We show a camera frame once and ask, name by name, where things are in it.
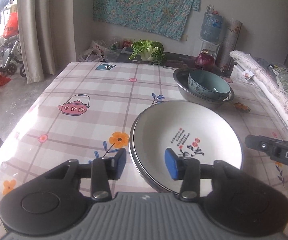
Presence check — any wheelchair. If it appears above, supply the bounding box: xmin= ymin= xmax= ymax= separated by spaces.
xmin=0 ymin=35 xmax=26 ymax=78

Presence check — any red cabbage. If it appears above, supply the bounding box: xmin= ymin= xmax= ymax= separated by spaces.
xmin=194 ymin=51 xmax=215 ymax=72

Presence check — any rolled patterned mat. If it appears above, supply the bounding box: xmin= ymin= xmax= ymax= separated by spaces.
xmin=217 ymin=18 xmax=242 ymax=72

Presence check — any teal floral wall cloth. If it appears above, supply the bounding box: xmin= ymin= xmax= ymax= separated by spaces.
xmin=94 ymin=0 xmax=200 ymax=41

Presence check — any blue water jug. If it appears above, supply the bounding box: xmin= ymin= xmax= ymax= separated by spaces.
xmin=200 ymin=11 xmax=223 ymax=44

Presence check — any white water dispenser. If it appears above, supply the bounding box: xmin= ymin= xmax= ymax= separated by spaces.
xmin=200 ymin=39 xmax=220 ymax=61

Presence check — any white ceramic plate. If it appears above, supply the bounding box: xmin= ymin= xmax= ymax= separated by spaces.
xmin=134 ymin=101 xmax=243 ymax=193

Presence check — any white lace bed cover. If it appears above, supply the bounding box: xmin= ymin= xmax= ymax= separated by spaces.
xmin=230 ymin=50 xmax=288 ymax=128

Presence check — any red drink carton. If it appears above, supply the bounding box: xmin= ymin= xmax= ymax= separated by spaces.
xmin=122 ymin=39 xmax=134 ymax=48

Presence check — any beige curtain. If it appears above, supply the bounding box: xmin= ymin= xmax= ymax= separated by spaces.
xmin=17 ymin=0 xmax=76 ymax=83

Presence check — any plaid teapot tablecloth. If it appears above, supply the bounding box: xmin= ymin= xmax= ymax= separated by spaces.
xmin=0 ymin=62 xmax=288 ymax=238

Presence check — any green ceramic bowl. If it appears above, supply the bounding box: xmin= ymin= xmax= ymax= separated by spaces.
xmin=188 ymin=69 xmax=231 ymax=101

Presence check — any large steel bowl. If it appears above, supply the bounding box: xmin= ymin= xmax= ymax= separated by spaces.
xmin=173 ymin=68 xmax=235 ymax=109

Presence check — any white plastic bag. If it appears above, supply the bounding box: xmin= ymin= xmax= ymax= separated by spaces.
xmin=78 ymin=40 xmax=108 ymax=62

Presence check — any green leafy cabbage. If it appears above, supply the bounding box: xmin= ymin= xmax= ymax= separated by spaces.
xmin=129 ymin=40 xmax=166 ymax=64

